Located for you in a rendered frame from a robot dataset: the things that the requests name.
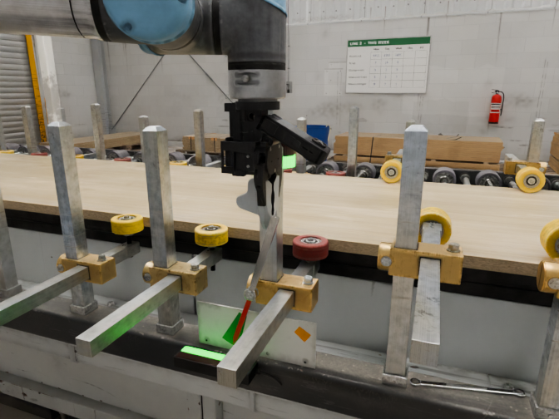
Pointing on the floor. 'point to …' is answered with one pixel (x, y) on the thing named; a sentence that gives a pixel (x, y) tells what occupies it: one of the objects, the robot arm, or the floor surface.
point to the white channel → (49, 78)
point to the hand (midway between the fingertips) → (269, 221)
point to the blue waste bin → (319, 132)
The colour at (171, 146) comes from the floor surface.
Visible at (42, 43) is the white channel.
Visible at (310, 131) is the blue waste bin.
